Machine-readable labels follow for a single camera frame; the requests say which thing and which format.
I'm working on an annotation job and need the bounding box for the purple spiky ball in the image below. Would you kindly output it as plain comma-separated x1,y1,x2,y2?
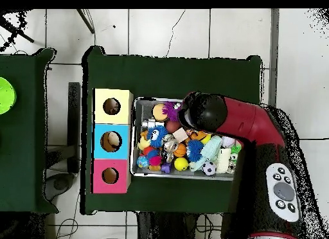
162,100,181,123

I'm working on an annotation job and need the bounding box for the mint green knit cloth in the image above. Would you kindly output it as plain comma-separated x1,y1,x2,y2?
193,137,223,172

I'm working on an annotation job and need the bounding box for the cream knit cloth roll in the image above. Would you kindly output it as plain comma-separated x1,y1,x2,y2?
216,148,233,174

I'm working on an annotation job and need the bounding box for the clear mesh bin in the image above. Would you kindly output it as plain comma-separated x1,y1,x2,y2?
132,97,260,183

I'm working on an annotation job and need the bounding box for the wooden three-hole box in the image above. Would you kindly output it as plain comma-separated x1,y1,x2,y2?
91,87,134,195

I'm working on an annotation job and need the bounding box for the brown toy football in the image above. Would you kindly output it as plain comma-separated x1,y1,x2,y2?
165,120,181,134

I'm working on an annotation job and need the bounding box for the blue fuzzy monster toy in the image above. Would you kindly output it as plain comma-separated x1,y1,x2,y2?
147,125,170,149

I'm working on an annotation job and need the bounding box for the yellow ball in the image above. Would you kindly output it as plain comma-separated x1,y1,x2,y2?
173,156,190,173

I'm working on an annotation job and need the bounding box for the dark green tablecloth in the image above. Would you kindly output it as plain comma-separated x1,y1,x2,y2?
81,46,263,220

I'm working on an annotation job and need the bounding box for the black and white soccer ball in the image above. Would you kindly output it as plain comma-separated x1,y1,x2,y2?
202,161,218,177

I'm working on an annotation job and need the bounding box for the black upright bar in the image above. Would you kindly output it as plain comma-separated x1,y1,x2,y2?
67,82,82,174

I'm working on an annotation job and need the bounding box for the black tripod leg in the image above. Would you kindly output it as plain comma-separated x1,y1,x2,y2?
76,8,96,34
0,15,35,44

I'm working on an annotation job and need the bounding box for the green covered side table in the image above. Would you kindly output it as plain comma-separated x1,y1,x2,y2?
0,48,57,215

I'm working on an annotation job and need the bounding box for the lime green round object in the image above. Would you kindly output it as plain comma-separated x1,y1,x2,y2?
0,76,17,116

